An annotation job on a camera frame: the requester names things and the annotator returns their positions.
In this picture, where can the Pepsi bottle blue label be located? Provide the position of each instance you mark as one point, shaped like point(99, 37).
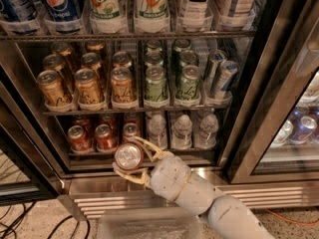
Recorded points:
point(64, 16)

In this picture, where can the dark blue bottle far left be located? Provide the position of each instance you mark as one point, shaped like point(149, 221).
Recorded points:
point(18, 17)

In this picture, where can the right fridge glass door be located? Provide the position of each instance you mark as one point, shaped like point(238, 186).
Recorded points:
point(284, 88)

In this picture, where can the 7up bottle right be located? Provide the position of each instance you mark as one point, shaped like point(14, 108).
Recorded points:
point(151, 15)

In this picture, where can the slim silver can back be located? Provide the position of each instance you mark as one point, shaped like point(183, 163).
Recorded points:
point(214, 59)

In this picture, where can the left fridge glass door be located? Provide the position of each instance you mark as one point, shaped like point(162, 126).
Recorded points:
point(33, 178)

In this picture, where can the slim silver can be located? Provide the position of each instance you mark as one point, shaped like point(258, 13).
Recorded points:
point(214, 59)
point(223, 79)

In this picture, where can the clear plastic bin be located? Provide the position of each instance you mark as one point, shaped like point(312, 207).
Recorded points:
point(149, 223)

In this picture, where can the green lacroix can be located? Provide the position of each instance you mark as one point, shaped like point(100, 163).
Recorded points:
point(155, 84)
point(188, 82)

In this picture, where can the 7up bottle left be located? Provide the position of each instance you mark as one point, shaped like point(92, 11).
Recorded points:
point(107, 16)

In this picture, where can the orange lacroix can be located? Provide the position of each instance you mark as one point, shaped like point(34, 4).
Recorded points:
point(88, 86)
point(123, 86)
point(53, 89)

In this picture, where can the fridge glass door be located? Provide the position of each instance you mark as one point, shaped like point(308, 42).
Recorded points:
point(33, 178)
point(284, 88)

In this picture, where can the white tea bottle left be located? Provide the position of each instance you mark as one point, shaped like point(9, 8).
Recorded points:
point(194, 15)

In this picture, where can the blue can behind door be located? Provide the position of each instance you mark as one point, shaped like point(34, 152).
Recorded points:
point(303, 128)

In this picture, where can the red coke can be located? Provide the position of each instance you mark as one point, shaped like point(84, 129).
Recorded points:
point(105, 137)
point(129, 156)
point(79, 140)
point(109, 119)
point(132, 126)
point(83, 121)

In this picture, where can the slim silver can front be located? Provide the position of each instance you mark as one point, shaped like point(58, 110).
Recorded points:
point(223, 79)

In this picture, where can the white tea bottle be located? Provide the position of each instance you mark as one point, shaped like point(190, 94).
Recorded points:
point(194, 15)
point(233, 13)

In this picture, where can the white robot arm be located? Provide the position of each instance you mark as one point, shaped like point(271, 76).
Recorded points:
point(227, 215)

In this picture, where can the orange LaCroix can front left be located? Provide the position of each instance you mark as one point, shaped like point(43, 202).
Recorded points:
point(53, 89)

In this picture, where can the steel fridge base grille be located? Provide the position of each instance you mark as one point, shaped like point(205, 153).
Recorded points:
point(89, 197)

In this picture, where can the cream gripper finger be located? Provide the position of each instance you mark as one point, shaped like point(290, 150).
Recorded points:
point(140, 176)
point(153, 152)

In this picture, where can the green LaCroix can front right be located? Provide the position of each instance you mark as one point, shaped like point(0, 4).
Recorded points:
point(188, 82)

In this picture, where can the white tea bottle right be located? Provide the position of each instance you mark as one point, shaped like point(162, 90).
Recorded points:
point(233, 13)

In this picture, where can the clear water bottle middle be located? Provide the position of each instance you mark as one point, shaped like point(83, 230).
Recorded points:
point(181, 133)

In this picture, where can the orange LaCroix can front right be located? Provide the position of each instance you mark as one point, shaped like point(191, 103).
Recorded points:
point(123, 86)

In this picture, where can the green LaCroix can front left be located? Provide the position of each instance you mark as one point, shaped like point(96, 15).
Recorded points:
point(155, 84)

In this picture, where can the orange LaCroix can front middle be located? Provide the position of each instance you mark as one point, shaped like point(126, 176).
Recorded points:
point(88, 86)

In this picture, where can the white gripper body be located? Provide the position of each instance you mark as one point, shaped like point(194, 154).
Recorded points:
point(169, 176)

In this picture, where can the clear water bottle left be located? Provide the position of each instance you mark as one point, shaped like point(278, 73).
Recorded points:
point(157, 131)

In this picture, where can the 7up bottle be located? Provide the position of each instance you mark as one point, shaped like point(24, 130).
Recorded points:
point(107, 16)
point(151, 15)

